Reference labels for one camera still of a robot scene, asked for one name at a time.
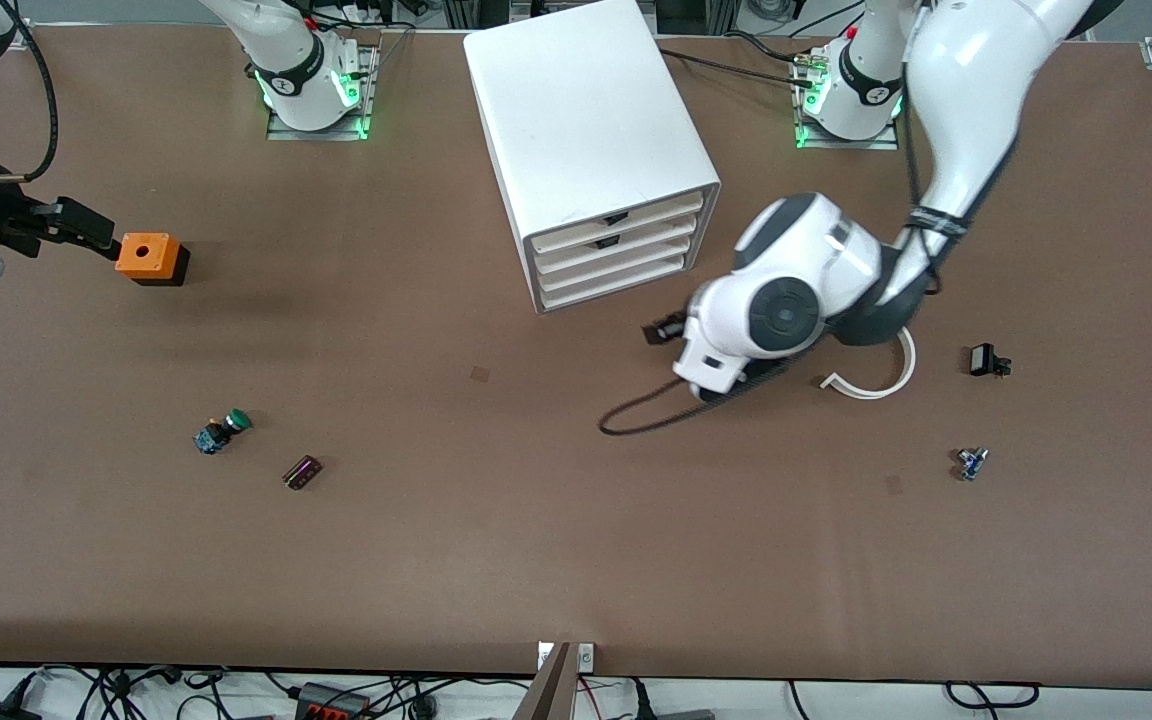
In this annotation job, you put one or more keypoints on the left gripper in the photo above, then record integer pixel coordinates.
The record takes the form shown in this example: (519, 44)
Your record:
(663, 330)

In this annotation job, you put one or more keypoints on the white plastic drawer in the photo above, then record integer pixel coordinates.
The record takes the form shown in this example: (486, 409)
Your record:
(636, 273)
(636, 238)
(636, 255)
(636, 220)

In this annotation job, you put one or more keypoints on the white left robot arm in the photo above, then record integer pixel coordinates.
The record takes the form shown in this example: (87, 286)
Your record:
(966, 90)

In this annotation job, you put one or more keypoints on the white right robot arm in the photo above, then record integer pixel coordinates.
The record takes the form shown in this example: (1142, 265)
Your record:
(296, 60)

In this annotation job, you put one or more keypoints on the orange button box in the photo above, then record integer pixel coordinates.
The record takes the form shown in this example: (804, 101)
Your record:
(144, 255)

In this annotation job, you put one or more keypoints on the white drawer cabinet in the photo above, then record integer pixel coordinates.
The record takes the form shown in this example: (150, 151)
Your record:
(586, 100)

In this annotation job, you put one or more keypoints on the green push button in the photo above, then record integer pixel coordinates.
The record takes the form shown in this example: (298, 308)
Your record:
(221, 432)

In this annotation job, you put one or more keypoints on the white curved plastic arc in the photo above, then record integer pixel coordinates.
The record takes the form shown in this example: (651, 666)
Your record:
(866, 392)

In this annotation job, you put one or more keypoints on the small black plastic part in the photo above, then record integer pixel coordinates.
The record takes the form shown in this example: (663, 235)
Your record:
(983, 359)

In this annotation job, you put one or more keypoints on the small dark purple block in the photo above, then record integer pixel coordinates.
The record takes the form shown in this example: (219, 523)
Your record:
(302, 473)

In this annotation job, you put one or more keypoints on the small blue electronic part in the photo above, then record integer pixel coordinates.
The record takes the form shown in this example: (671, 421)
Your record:
(970, 463)

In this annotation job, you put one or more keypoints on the black orange power strip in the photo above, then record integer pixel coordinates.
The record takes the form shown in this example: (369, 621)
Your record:
(331, 705)

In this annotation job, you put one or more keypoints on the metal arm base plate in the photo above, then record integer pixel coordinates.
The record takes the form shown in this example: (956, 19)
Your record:
(316, 134)
(846, 144)

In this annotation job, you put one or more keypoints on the small white bracket plate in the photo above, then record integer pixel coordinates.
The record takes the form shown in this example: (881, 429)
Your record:
(545, 656)
(586, 656)

